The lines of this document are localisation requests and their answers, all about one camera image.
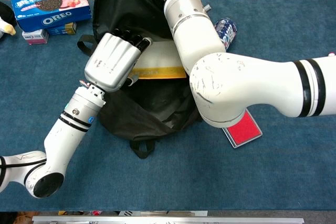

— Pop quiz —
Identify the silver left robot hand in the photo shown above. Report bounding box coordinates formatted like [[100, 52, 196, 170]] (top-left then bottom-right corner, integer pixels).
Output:
[[83, 28, 153, 93]]

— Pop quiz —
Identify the white and yellow book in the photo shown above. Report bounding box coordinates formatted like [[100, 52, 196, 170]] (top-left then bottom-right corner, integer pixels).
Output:
[[131, 40, 187, 80]]

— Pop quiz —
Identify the black backpack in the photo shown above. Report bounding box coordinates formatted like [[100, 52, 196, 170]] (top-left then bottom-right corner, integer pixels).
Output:
[[77, 0, 211, 159]]

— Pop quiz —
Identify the small blue yellow box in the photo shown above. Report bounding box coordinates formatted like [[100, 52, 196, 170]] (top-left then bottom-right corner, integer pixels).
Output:
[[47, 22, 77, 36]]

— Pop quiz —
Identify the blue Oreo cookie box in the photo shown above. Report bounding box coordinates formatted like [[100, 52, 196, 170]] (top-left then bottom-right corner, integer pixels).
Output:
[[10, 0, 93, 33]]

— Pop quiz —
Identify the small white pink box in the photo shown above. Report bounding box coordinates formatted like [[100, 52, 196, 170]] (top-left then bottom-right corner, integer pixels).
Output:
[[22, 29, 50, 45]]

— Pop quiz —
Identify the blue red drink can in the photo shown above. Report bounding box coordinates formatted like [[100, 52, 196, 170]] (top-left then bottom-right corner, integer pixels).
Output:
[[214, 18, 238, 50]]

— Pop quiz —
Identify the black white plush toy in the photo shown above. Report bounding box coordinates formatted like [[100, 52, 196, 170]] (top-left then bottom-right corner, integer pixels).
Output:
[[0, 1, 17, 38]]

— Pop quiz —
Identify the blue felt table cover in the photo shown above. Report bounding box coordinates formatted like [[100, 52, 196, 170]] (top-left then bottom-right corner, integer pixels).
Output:
[[0, 0, 336, 212]]

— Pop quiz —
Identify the red ink pad case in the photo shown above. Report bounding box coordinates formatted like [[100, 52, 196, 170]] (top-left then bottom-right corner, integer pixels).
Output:
[[222, 108, 264, 149]]

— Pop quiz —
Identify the silver vented plate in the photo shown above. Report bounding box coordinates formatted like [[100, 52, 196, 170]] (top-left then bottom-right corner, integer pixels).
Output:
[[118, 210, 142, 217]]

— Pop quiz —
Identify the aluminium profile rail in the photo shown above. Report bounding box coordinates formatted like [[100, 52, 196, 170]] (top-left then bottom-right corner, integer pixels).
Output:
[[31, 215, 305, 224]]

